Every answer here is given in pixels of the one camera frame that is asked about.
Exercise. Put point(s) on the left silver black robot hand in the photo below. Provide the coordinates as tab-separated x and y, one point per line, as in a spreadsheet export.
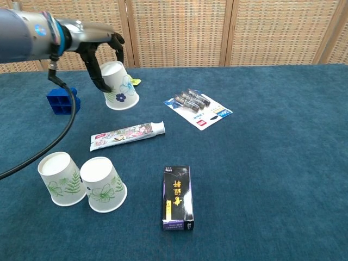
87	35

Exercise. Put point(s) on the white floral paper cup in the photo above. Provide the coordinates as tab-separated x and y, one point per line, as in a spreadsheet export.
59	176
122	92
100	185

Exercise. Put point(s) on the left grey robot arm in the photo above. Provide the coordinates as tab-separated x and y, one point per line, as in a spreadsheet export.
16	35

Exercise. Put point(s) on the crumpled yellow green wrapper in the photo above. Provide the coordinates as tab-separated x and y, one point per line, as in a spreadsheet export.
136	81

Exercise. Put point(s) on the blue plastic building block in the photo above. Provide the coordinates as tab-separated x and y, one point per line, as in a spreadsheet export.
58	104

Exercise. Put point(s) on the floral toothpaste tube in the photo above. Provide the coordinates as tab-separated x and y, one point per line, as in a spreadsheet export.
122	136

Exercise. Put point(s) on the woven wooden folding screen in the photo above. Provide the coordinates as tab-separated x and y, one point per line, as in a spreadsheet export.
204	32

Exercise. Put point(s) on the battery blister pack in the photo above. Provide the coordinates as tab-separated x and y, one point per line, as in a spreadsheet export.
201	114

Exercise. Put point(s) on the black carton with gold lettering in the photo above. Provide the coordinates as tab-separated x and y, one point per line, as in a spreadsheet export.
178	198

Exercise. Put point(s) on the teal table cloth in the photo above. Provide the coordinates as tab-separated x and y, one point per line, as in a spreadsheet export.
258	176

